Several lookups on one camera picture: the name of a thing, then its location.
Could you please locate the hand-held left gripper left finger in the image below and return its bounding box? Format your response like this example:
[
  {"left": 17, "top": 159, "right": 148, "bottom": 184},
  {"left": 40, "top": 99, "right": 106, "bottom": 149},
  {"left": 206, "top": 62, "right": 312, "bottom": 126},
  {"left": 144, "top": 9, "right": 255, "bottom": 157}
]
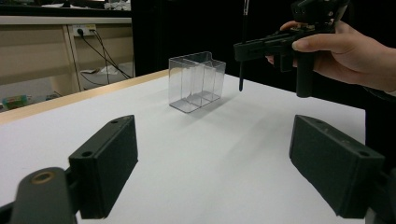
[{"left": 68, "top": 115, "right": 139, "bottom": 220}]

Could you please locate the wooden shelf unit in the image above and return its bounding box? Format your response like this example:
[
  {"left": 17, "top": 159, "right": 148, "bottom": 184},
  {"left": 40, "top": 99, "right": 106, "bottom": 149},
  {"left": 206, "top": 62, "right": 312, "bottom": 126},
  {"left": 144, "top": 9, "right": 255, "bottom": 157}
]
[{"left": 0, "top": 15, "right": 135, "bottom": 108}]

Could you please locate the clear plastic organizer box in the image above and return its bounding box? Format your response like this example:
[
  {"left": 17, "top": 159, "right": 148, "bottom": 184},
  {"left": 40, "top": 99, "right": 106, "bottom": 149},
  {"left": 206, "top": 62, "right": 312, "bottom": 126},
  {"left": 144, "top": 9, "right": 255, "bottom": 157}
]
[{"left": 167, "top": 50, "right": 227, "bottom": 115}]

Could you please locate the white wall power outlet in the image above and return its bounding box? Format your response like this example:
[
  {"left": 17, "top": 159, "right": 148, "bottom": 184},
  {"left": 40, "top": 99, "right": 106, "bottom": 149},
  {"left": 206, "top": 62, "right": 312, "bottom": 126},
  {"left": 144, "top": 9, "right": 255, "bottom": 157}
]
[{"left": 72, "top": 23, "right": 98, "bottom": 38}]

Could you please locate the black pen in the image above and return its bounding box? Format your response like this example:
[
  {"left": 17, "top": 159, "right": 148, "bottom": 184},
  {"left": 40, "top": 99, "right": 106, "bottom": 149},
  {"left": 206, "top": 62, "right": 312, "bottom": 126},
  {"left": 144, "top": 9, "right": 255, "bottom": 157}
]
[{"left": 237, "top": 0, "right": 250, "bottom": 92}]

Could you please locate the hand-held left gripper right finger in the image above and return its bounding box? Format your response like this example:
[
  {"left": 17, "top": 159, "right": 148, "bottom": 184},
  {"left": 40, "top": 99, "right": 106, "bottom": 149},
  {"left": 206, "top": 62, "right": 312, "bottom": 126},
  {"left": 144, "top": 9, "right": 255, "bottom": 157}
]
[{"left": 289, "top": 114, "right": 386, "bottom": 219}]

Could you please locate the colourful plastic package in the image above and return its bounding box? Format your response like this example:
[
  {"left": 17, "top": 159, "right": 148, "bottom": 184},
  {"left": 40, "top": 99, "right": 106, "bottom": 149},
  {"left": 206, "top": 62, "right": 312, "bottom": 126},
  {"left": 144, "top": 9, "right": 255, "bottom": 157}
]
[{"left": 1, "top": 93, "right": 33, "bottom": 110}]

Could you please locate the bundle of black cables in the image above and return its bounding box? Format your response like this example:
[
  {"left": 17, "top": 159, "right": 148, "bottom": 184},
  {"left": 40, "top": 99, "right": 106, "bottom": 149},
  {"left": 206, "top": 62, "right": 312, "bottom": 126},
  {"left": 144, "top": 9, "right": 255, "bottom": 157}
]
[{"left": 78, "top": 28, "right": 133, "bottom": 87}]

